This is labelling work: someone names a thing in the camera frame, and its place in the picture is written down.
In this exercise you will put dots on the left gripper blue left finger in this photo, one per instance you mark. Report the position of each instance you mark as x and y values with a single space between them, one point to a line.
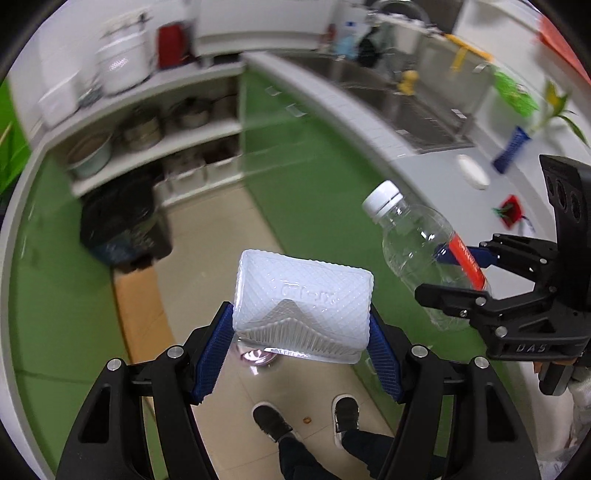
210 355

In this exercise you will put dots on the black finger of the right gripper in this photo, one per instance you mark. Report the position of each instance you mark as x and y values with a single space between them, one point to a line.
464 304

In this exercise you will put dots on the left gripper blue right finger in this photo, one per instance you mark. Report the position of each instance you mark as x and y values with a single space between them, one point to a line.
384 361

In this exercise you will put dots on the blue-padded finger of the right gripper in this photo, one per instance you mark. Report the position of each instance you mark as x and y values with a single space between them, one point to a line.
455 256

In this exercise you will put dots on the red paper box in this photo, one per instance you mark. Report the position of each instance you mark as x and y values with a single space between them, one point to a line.
510 212

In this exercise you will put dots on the clear plastic water bottle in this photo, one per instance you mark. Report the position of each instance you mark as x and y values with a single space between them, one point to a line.
412 236

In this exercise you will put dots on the white round plastic lid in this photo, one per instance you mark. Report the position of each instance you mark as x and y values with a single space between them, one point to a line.
472 172

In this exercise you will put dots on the clear plastic food container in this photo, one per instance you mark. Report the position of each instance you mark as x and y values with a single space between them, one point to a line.
302 308

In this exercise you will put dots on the white sock with purple cuff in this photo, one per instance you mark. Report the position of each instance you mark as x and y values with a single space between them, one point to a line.
526 227

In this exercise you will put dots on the pink round trash bin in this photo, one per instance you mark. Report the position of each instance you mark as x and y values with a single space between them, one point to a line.
252 356

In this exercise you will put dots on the stainless steel kitchen sink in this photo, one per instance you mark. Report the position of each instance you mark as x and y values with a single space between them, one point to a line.
418 120

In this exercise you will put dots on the red kitchen appliance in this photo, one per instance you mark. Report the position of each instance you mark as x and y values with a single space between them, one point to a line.
171 45

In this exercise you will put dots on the person's right hand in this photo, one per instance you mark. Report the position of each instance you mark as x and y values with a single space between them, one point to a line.
539 366

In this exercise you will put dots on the person's right black shoe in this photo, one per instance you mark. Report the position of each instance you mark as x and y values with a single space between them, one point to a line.
345 416

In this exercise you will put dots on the person's black shoe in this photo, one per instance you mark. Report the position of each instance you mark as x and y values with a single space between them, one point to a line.
345 416
271 422

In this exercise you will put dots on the orange floor mat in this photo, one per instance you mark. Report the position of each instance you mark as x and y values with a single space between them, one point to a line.
144 323

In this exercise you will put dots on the person's left black shoe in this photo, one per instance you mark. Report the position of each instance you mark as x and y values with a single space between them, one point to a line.
271 422

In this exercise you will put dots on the blue patterned glass vase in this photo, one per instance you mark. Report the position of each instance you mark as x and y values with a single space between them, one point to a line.
518 140

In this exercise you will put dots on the black and blue sorting bin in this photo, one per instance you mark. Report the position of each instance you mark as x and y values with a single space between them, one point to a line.
125 228

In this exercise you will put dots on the green bamboo plant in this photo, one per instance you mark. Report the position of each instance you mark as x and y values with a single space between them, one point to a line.
555 107

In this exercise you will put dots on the white storage drawer box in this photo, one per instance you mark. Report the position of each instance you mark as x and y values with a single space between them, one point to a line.
225 171
178 185

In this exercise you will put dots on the yellow loofah sponge on faucet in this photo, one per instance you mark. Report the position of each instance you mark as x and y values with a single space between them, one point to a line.
407 84

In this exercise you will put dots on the yellow hanging spatula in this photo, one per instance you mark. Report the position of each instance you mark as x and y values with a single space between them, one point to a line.
459 59

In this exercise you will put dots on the orange hanging cloth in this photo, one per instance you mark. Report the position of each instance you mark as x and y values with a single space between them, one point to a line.
551 37

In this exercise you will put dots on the metal pot on shelf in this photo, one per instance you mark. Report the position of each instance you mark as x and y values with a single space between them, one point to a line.
90 155

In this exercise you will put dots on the white rice cooker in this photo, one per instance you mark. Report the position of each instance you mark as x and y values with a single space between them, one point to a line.
123 59

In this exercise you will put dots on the white range hood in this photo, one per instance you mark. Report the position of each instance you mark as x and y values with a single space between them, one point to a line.
223 27

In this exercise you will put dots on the green plastic wall basket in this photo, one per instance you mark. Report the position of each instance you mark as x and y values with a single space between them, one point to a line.
515 94

